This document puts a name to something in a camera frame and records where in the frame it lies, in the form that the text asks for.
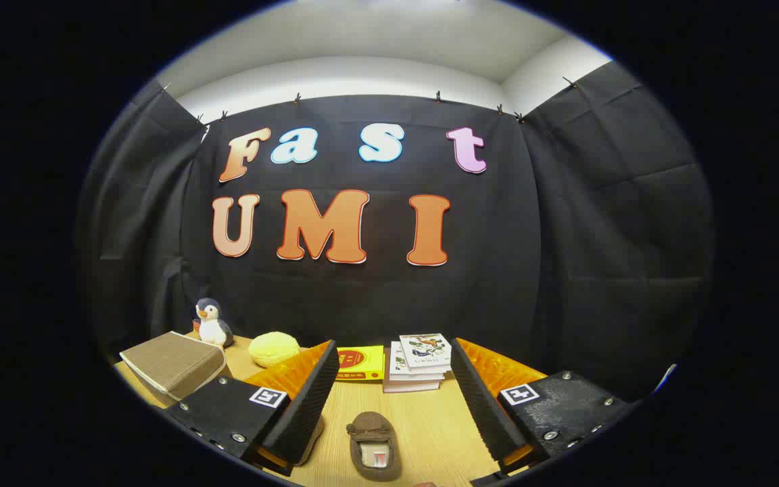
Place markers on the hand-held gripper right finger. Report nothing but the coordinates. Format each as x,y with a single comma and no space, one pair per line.
481,406

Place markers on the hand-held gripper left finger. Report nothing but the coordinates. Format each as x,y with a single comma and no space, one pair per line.
308,406

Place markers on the brown fuzzy shoe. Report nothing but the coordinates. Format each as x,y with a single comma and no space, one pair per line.
313,439
369,427

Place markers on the brown fabric storage box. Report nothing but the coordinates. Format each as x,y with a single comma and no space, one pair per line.
173,365

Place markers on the yellow plush bun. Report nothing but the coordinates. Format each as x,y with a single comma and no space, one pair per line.
273,348

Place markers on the thick yellow book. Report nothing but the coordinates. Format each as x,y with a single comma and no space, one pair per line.
362,362

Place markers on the black backdrop cloth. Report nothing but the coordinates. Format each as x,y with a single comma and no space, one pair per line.
362,297

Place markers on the plush penguin toy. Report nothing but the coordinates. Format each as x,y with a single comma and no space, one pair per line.
212,330

